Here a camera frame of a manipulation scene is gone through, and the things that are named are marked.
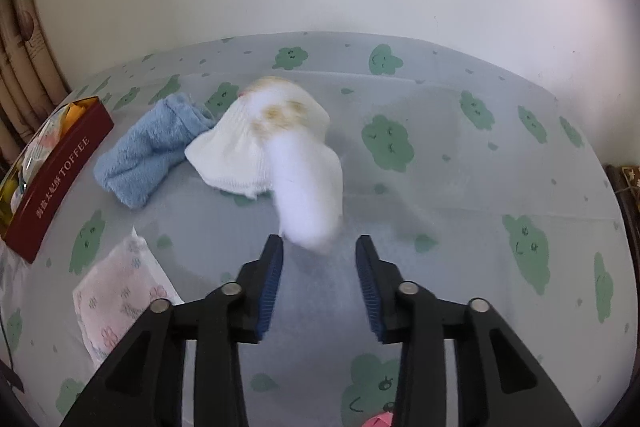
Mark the white tablecloth green cloud print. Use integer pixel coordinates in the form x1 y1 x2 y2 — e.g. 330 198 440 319
0 31 632 427

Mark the light blue fluffy towel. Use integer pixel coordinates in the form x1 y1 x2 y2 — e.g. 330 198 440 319
94 93 217 209

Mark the white sock with paw print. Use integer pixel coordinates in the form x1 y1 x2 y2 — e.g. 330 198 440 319
184 76 346 256

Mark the red tin box gold inside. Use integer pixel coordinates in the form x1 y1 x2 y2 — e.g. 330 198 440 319
0 96 115 264

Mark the dark patterned item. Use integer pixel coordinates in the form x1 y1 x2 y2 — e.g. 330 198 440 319
605 164 640 216

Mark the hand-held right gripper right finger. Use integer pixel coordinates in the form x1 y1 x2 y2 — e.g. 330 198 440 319
355 234 583 427

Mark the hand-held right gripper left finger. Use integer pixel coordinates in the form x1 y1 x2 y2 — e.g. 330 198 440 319
60 234 285 427

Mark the black cable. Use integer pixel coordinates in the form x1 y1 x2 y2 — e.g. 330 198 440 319
0 322 25 394

